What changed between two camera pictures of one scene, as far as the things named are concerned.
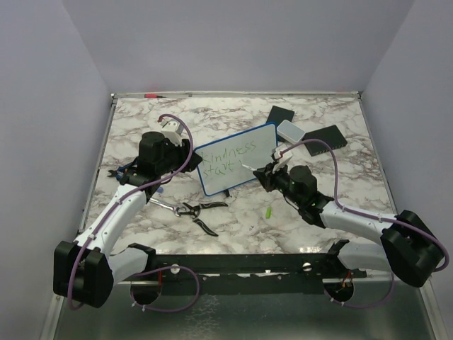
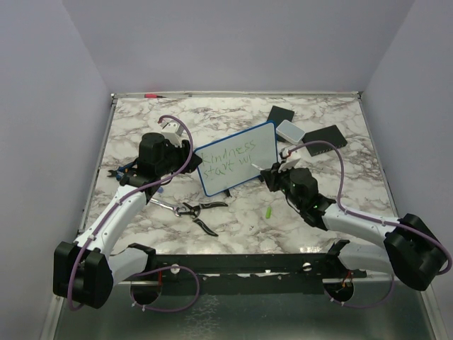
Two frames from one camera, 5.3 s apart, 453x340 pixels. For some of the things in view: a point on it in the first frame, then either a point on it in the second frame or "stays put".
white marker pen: x=249 y=167 to x=257 y=167
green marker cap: x=269 y=212 stays put
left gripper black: x=184 y=152 stays put
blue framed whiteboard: x=221 y=166 stays put
